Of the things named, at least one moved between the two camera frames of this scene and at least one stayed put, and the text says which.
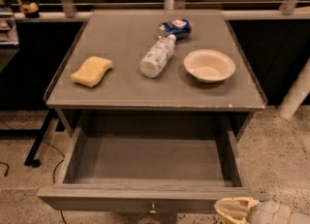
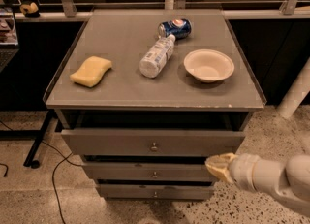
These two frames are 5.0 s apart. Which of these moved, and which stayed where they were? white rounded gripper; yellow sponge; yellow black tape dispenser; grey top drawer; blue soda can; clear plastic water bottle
Moved: white rounded gripper; grey top drawer
Stayed: yellow sponge; clear plastic water bottle; blue soda can; yellow black tape dispenser
